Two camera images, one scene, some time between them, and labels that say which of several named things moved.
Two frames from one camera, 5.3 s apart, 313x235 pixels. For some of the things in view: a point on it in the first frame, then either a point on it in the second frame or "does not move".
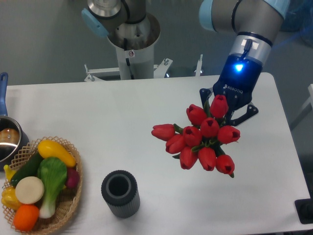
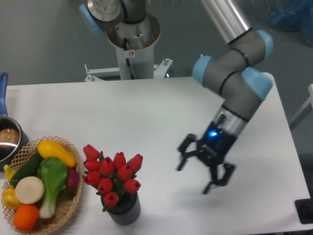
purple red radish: x=73 y=177 does not move
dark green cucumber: x=29 y=169 does not move
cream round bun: x=29 y=190 does not move
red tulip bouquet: x=201 y=140 → x=111 y=177
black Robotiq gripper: x=239 y=75 → x=212 y=148
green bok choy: x=53 y=172 does not move
